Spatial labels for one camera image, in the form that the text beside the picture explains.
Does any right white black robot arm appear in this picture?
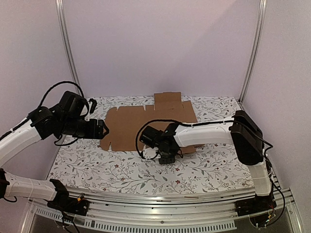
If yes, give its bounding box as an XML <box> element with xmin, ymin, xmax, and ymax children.
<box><xmin>135</xmin><ymin>110</ymin><xmax>276</xmax><ymax>216</ymax></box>

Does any aluminium corner post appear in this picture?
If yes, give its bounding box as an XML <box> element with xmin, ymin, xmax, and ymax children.
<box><xmin>55</xmin><ymin>0</ymin><xmax>80</xmax><ymax>86</ymax></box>
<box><xmin>238</xmin><ymin>0</ymin><xmax>267</xmax><ymax>102</ymax></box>

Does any brown cardboard box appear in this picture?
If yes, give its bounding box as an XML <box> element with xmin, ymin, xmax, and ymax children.
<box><xmin>100</xmin><ymin>92</ymin><xmax>197</xmax><ymax>151</ymax></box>

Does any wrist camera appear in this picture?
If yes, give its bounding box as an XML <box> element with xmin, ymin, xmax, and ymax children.
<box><xmin>85</xmin><ymin>98</ymin><xmax>97</xmax><ymax>116</ymax></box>
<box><xmin>142</xmin><ymin>148</ymin><xmax>158</xmax><ymax>160</ymax></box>

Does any aluminium front rail frame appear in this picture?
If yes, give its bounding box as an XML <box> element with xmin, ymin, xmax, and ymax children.
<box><xmin>21</xmin><ymin>188</ymin><xmax>306</xmax><ymax>233</ymax></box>

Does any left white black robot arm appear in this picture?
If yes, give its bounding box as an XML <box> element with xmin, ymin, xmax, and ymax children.
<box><xmin>0</xmin><ymin>91</ymin><xmax>109</xmax><ymax>211</ymax></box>

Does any right aluminium corner post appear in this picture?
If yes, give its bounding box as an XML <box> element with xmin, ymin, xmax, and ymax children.
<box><xmin>238</xmin><ymin>0</ymin><xmax>267</xmax><ymax>102</ymax></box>

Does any left aluminium corner post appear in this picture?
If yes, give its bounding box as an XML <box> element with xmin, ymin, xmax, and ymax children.
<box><xmin>55</xmin><ymin>0</ymin><xmax>80</xmax><ymax>86</ymax></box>

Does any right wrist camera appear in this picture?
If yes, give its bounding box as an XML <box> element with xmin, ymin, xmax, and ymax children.
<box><xmin>142</xmin><ymin>148</ymin><xmax>158</xmax><ymax>160</ymax></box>

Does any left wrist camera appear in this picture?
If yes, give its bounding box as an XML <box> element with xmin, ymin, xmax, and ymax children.
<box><xmin>85</xmin><ymin>98</ymin><xmax>97</xmax><ymax>116</ymax></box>

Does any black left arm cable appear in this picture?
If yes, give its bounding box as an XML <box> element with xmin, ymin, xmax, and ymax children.
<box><xmin>38</xmin><ymin>81</ymin><xmax>85</xmax><ymax>146</ymax></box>

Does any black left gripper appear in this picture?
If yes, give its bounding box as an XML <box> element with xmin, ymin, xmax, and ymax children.
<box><xmin>60</xmin><ymin>116</ymin><xmax>109</xmax><ymax>139</ymax></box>

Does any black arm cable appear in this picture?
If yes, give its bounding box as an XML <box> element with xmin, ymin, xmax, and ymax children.
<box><xmin>38</xmin><ymin>81</ymin><xmax>85</xmax><ymax>146</ymax></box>
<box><xmin>135</xmin><ymin>118</ymin><xmax>173</xmax><ymax>158</ymax></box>

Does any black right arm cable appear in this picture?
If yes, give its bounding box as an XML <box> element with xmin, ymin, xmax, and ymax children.
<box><xmin>135</xmin><ymin>118</ymin><xmax>173</xmax><ymax>158</ymax></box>

